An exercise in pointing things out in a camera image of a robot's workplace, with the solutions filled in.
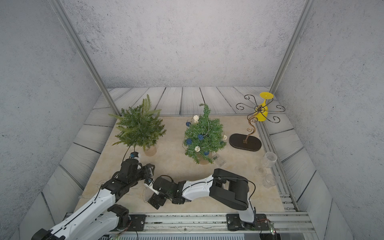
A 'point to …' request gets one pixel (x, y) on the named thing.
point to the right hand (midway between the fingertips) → (153, 195)
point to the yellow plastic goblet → (261, 111)
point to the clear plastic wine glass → (268, 160)
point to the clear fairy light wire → (80, 196)
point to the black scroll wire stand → (240, 142)
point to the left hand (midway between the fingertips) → (152, 167)
